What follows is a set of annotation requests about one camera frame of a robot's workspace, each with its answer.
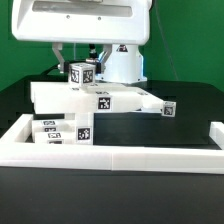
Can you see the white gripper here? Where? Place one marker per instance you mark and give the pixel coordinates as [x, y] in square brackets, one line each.
[82, 21]

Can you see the white long chair part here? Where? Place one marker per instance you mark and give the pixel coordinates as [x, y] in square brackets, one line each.
[48, 86]

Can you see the white chair back part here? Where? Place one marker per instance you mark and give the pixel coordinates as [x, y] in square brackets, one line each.
[114, 100]

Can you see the white chair seat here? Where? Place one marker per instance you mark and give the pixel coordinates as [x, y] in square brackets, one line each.
[83, 127]

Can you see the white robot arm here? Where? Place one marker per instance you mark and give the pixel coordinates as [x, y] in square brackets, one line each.
[125, 64]

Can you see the white U-shaped fence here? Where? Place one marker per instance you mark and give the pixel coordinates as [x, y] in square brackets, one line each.
[16, 151]

